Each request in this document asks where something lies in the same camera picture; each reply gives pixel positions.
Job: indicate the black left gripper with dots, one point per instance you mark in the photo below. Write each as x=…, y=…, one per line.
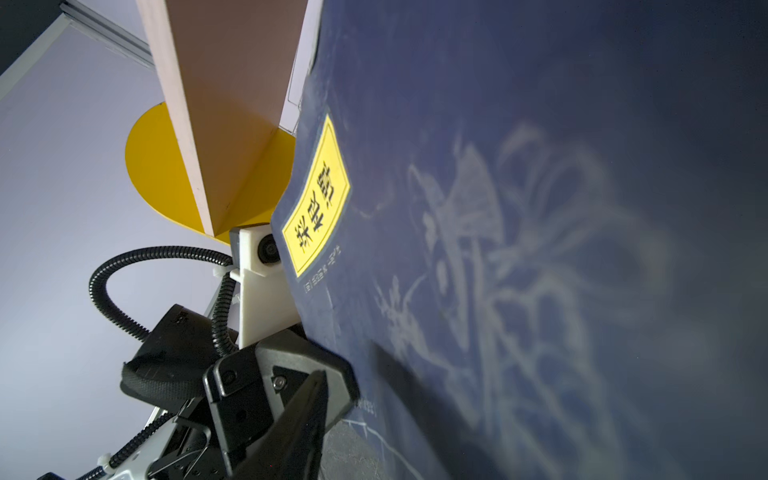
x=250, y=388

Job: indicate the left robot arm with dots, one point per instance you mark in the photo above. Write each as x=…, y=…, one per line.
x=167, y=372

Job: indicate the yellow wooden bookshelf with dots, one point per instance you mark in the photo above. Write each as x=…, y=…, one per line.
x=217, y=153

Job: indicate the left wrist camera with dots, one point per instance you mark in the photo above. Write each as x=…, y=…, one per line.
x=266, y=305

